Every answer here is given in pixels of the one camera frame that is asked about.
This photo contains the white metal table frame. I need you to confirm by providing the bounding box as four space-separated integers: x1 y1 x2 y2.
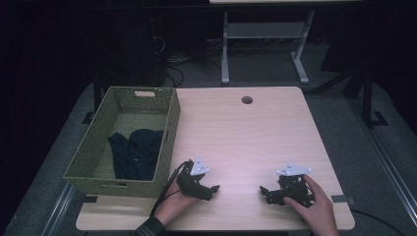
220 9 316 87

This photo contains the metal floor rail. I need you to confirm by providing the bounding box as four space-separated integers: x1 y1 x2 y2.
40 181 78 236
347 97 417 228

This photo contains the dark blue cloth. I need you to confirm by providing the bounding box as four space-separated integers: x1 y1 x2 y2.
107 128 164 182

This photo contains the black metal stand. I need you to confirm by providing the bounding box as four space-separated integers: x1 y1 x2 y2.
81 73 103 126
308 63 389 130

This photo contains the bundle of floor cables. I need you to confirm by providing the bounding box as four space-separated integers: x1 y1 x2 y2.
149 18 227 89

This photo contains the person's left hand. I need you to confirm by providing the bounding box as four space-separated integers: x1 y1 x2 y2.
152 178 200 228

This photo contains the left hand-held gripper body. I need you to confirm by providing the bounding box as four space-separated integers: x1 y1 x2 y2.
176 156 211 199

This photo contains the green woven basket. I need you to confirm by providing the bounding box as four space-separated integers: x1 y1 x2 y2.
62 86 182 200

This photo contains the grey tape strip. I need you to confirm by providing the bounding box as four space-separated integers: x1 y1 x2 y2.
330 194 356 206

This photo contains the black floor cable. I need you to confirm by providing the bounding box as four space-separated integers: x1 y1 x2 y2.
349 207 409 236

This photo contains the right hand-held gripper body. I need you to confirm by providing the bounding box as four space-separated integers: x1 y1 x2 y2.
274 162 317 208

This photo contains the person's right hand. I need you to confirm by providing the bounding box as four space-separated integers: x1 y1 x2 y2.
282 174 340 236

